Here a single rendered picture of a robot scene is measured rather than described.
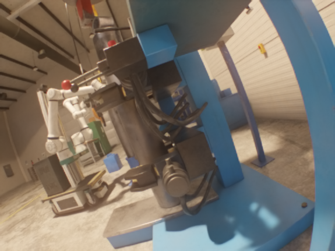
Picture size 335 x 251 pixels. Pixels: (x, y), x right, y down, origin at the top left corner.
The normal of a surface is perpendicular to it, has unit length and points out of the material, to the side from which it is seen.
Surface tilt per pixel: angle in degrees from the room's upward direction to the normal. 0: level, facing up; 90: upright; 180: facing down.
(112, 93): 90
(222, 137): 90
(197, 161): 90
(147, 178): 90
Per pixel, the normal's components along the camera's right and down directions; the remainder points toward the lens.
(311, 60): -0.92, 0.38
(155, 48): 0.07, 0.05
